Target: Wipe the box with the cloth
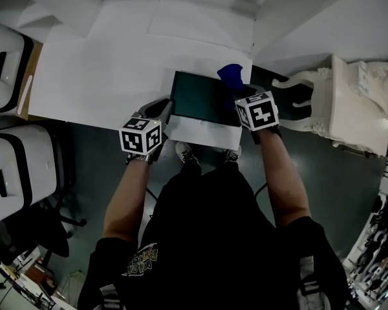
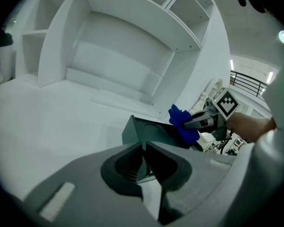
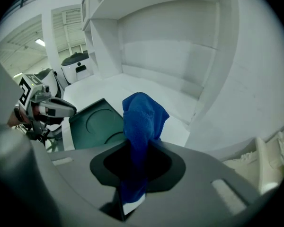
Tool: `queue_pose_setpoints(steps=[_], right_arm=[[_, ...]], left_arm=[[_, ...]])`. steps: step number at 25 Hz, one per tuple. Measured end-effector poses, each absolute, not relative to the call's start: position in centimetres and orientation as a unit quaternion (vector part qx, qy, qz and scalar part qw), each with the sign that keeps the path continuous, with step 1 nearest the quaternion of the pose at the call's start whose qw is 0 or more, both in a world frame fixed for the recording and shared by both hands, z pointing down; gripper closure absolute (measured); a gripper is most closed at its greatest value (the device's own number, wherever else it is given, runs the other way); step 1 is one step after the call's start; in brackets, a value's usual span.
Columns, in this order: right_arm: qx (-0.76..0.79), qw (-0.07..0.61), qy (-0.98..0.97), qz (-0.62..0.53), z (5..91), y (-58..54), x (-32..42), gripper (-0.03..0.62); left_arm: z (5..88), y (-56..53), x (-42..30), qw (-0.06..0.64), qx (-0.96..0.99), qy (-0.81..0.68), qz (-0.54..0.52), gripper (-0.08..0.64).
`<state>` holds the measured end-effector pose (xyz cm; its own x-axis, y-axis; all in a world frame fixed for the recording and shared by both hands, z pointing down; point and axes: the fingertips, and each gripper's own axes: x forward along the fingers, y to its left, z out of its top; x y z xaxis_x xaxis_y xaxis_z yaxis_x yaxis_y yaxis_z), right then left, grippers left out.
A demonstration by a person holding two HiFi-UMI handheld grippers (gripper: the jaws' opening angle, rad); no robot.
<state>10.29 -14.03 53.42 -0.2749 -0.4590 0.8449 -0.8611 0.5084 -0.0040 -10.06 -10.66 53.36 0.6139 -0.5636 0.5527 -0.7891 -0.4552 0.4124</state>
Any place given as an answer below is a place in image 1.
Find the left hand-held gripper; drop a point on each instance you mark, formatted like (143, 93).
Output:
(139, 137)

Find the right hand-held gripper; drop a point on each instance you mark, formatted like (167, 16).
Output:
(260, 113)

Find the blue cloth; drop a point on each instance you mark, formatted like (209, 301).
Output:
(231, 76)

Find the dark rectangular tray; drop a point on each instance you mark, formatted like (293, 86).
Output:
(197, 99)

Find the person's right forearm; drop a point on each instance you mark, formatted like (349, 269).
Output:
(284, 186)

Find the person's left forearm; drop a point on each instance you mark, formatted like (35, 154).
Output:
(126, 199)

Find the person's left shoe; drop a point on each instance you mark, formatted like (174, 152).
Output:
(186, 152)

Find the person's shoe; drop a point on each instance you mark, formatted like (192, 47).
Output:
(186, 152)
(233, 155)

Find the silver wristwatch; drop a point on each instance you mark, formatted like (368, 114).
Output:
(145, 159)

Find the person's right shoe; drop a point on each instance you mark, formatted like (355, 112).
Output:
(233, 155)

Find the white ornate dressing table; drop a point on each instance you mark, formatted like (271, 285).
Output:
(349, 108)

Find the person's black printed t-shirt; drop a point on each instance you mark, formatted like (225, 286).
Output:
(213, 237)

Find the white machine with black trim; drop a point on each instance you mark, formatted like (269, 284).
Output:
(9, 66)
(19, 170)

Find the black office chair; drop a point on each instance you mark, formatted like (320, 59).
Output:
(51, 237)

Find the white rack of black gear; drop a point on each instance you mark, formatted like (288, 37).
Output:
(375, 247)

